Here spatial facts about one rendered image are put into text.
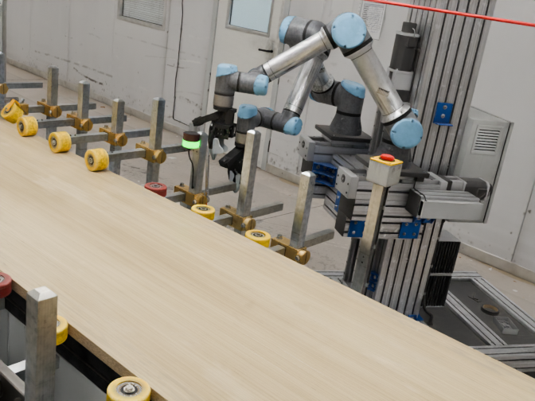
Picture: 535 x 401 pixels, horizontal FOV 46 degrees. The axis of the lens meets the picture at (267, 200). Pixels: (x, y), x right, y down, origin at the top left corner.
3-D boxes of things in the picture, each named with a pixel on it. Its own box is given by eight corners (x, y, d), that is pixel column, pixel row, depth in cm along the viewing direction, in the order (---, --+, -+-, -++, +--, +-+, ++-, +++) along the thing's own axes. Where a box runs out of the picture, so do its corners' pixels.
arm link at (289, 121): (346, 33, 258) (300, 142, 254) (323, 29, 264) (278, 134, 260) (336, 18, 249) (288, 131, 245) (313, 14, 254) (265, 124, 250)
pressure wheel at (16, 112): (7, 121, 287) (17, 107, 289) (15, 126, 282) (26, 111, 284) (-3, 114, 282) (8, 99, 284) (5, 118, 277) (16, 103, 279)
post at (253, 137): (236, 256, 230) (254, 128, 214) (243, 259, 228) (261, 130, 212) (229, 258, 227) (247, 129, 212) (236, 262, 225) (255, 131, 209)
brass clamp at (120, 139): (109, 138, 272) (110, 126, 270) (128, 145, 264) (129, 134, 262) (97, 138, 268) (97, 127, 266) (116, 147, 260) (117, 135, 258)
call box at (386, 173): (377, 179, 187) (382, 154, 185) (397, 186, 183) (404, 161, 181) (365, 182, 182) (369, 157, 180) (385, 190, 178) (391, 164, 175)
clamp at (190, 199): (182, 196, 245) (184, 184, 244) (206, 207, 237) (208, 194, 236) (171, 198, 241) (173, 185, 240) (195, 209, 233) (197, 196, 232)
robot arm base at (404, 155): (400, 158, 260) (405, 135, 257) (417, 169, 247) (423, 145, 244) (367, 156, 256) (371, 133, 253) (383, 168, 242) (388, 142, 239)
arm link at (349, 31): (423, 132, 241) (353, 5, 228) (431, 141, 226) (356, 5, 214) (396, 147, 243) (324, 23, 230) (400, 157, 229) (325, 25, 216)
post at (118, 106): (112, 206, 276) (119, 98, 261) (117, 208, 274) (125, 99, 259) (106, 207, 274) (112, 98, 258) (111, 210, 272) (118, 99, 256)
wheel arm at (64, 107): (92, 107, 316) (92, 102, 315) (95, 109, 314) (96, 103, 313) (24, 111, 289) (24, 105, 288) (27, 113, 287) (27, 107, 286)
